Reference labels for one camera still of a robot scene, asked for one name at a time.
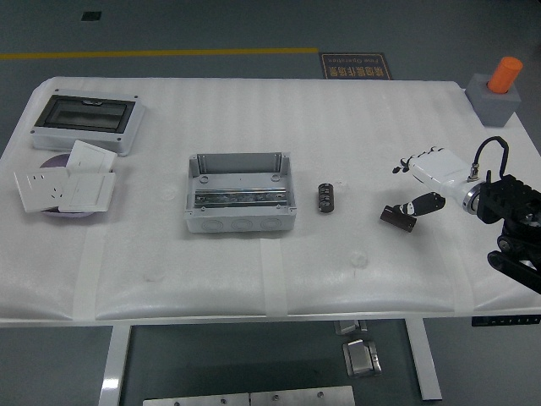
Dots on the purple round plate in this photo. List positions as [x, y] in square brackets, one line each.
[57, 162]

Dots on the white foam mat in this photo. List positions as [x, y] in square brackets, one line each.
[253, 118]

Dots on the white table leg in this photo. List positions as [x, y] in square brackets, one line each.
[424, 359]

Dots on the black table control panel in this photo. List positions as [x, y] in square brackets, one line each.
[507, 320]

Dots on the silver metal block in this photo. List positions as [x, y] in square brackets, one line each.
[361, 358]

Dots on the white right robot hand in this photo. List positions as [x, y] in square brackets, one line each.
[439, 169]

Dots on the white tape strip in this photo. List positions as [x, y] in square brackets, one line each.
[89, 275]

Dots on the grey open junction box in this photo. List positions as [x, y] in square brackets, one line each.
[236, 177]

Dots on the grey block holder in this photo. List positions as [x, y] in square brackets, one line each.
[494, 110]

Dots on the white wall socket panel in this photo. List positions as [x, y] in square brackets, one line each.
[40, 190]

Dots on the grey box with dark window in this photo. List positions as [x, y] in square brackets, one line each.
[84, 114]

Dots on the white wall switch panel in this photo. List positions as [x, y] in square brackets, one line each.
[91, 157]
[86, 192]

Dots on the yellow floor tape line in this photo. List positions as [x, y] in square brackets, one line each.
[169, 53]

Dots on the grey metal plate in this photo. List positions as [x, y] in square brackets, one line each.
[302, 396]
[194, 401]

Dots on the small silver metal piece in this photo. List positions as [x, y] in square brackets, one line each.
[348, 327]

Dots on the orange cylinder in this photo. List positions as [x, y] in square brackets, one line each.
[504, 75]

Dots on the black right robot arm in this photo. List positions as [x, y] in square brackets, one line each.
[511, 199]

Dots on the black square floor hatch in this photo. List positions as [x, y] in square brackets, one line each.
[91, 16]

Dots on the metal din rail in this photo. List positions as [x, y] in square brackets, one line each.
[238, 197]

